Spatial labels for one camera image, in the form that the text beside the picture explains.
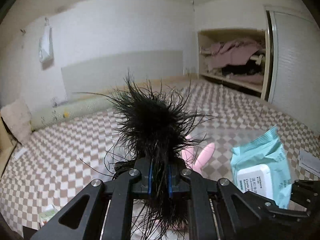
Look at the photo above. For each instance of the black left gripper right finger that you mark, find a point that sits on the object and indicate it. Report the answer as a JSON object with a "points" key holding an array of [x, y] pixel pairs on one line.
{"points": [[178, 178]]}

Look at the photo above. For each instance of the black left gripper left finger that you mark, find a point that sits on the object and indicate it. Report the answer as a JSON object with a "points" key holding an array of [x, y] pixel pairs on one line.
{"points": [[141, 184]]}

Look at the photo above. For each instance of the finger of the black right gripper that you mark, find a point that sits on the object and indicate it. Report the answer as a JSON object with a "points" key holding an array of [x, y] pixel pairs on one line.
{"points": [[306, 193]]}

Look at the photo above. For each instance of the clear plastic storage bin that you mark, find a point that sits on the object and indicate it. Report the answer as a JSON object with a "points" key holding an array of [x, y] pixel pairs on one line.
{"points": [[219, 165]]}

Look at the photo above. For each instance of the teal wet wipes pack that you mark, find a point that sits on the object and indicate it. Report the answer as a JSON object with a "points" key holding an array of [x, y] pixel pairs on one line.
{"points": [[261, 167]]}

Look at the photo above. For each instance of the black feather duster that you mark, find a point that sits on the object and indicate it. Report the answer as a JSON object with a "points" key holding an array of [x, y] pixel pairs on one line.
{"points": [[156, 123]]}

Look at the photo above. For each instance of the white paper sheet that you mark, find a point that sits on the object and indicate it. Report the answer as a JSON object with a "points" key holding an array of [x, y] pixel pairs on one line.
{"points": [[309, 162]]}

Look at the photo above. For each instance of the pink bunny toy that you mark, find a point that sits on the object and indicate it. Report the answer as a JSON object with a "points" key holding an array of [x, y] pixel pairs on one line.
{"points": [[197, 163]]}

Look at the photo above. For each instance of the checkered brown white bedspread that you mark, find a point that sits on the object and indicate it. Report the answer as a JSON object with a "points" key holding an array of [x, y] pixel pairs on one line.
{"points": [[60, 160]]}

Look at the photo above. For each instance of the green label plastic box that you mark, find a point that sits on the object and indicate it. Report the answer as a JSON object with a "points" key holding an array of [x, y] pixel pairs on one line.
{"points": [[47, 214]]}

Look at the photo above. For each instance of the white slatted closet door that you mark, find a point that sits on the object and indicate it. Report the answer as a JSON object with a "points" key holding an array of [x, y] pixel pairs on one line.
{"points": [[295, 87]]}

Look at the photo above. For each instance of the long green bolster pillow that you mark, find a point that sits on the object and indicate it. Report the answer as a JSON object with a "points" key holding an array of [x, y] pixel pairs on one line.
{"points": [[54, 115]]}

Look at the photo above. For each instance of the grey headboard panel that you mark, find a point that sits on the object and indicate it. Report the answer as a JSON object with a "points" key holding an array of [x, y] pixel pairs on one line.
{"points": [[103, 73]]}

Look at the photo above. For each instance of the pile of pink clothes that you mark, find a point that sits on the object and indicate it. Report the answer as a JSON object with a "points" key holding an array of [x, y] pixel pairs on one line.
{"points": [[242, 56]]}

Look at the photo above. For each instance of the wooden closet shelf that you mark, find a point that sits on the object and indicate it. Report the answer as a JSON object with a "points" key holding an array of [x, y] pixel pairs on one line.
{"points": [[258, 85]]}

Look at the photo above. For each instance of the white fluffy pillow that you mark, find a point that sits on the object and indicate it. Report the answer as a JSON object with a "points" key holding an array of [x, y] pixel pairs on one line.
{"points": [[17, 117]]}

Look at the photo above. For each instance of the white bag on wall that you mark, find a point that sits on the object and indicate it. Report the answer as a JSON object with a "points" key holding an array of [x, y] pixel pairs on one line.
{"points": [[46, 44]]}

